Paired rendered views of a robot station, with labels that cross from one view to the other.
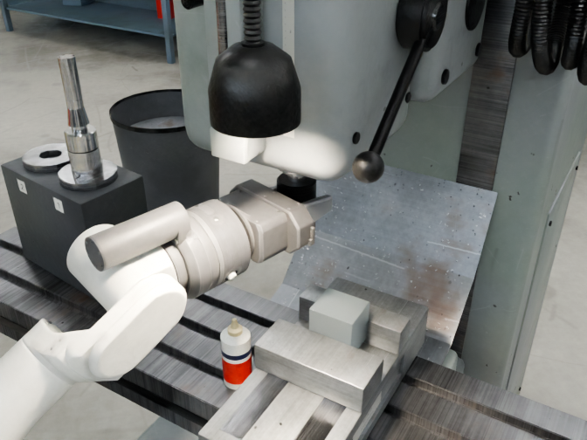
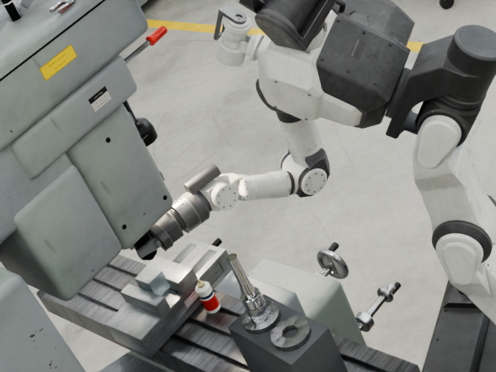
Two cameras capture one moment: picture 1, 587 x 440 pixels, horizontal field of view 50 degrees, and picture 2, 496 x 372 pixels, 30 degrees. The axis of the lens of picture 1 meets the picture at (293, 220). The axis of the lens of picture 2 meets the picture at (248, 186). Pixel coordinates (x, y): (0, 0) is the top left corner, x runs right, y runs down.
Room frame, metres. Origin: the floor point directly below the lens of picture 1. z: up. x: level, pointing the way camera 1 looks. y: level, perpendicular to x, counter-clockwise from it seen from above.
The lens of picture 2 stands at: (2.28, 1.05, 2.53)
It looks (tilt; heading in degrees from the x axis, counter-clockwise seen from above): 34 degrees down; 204
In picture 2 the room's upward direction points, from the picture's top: 24 degrees counter-clockwise
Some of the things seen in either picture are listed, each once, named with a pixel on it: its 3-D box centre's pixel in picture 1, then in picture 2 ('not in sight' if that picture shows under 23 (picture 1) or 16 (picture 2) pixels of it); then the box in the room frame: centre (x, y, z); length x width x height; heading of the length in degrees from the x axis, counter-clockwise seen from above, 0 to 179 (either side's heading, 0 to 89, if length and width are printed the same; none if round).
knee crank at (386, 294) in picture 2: not in sight; (378, 303); (0.27, 0.39, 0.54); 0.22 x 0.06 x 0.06; 149
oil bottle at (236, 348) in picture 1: (236, 350); (206, 294); (0.64, 0.08, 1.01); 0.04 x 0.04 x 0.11
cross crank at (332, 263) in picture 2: not in sight; (325, 271); (0.23, 0.25, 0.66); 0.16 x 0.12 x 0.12; 149
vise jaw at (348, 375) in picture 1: (317, 362); (169, 274); (0.58, -0.03, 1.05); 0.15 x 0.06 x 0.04; 60
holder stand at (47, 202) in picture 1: (79, 216); (289, 353); (0.92, 0.36, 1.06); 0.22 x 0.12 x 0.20; 52
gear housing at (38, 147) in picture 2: not in sight; (47, 109); (0.69, -0.03, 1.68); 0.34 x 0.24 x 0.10; 149
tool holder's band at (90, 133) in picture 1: (80, 132); (250, 295); (0.89, 0.32, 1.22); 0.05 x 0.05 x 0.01
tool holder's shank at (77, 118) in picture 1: (72, 93); (240, 275); (0.89, 0.32, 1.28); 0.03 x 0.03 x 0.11
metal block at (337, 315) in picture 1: (338, 323); (152, 282); (0.62, -0.06, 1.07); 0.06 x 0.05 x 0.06; 60
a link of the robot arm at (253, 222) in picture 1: (238, 232); (173, 224); (0.59, 0.06, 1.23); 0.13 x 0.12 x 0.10; 44
